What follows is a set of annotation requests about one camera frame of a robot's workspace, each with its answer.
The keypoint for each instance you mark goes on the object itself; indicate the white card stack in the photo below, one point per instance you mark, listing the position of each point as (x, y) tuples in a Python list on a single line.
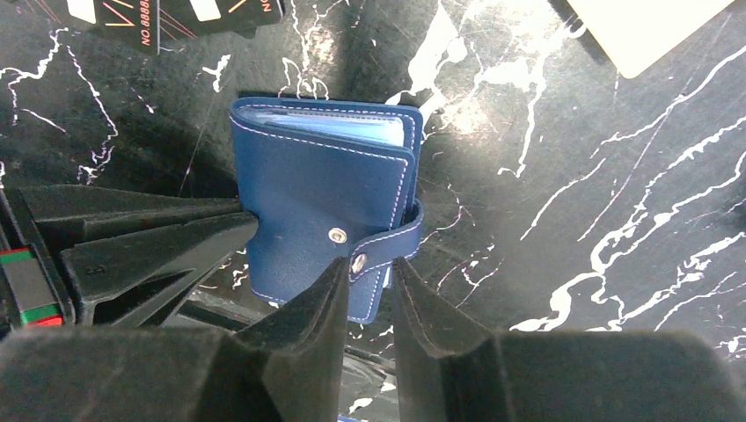
[(636, 34)]

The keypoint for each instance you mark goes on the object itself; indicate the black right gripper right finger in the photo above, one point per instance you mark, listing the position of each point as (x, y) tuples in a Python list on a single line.
[(451, 368)]

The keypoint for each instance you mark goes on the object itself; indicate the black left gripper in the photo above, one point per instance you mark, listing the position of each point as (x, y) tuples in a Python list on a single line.
[(133, 280)]

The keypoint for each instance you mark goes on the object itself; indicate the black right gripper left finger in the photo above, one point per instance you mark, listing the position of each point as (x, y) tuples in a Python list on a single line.
[(286, 367)]

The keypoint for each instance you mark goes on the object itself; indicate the black card stack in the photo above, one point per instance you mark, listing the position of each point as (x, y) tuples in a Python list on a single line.
[(144, 24)]

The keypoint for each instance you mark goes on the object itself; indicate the navy blue card holder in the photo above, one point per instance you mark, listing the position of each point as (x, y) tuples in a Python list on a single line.
[(328, 179)]

